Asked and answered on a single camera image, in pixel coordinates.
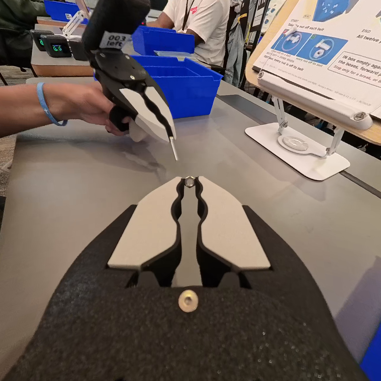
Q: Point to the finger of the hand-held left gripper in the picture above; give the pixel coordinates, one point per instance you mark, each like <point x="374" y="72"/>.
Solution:
<point x="143" y="113"/>
<point x="165" y="113"/>

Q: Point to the grey desk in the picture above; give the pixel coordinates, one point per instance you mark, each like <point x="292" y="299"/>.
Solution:
<point x="71" y="178"/>

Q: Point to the silver hex nut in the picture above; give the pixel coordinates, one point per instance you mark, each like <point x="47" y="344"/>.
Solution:
<point x="189" y="181"/>

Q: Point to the silver bolt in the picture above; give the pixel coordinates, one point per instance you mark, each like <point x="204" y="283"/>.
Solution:
<point x="174" y="149"/>

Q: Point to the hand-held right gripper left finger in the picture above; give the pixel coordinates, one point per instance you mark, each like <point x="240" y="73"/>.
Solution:
<point x="146" y="235"/>

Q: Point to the blue plastic bin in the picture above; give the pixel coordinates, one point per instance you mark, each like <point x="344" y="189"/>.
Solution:
<point x="172" y="61"/>
<point x="164" y="40"/>
<point x="59" y="9"/>
<point x="372" y="357"/>
<point x="184" y="95"/>

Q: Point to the black digital timer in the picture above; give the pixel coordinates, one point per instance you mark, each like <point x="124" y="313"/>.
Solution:
<point x="56" y="46"/>
<point x="37" y="40"/>

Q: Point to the person's left hand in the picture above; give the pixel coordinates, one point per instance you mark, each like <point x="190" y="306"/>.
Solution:
<point x="95" y="107"/>

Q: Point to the printed instruction sheet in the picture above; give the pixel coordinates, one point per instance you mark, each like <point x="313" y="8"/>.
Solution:
<point x="333" y="47"/>

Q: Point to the blue wristband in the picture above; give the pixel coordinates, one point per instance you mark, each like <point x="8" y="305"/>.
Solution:
<point x="47" y="104"/>

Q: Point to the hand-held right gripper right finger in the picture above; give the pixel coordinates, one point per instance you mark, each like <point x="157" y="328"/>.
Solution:
<point x="235" y="235"/>

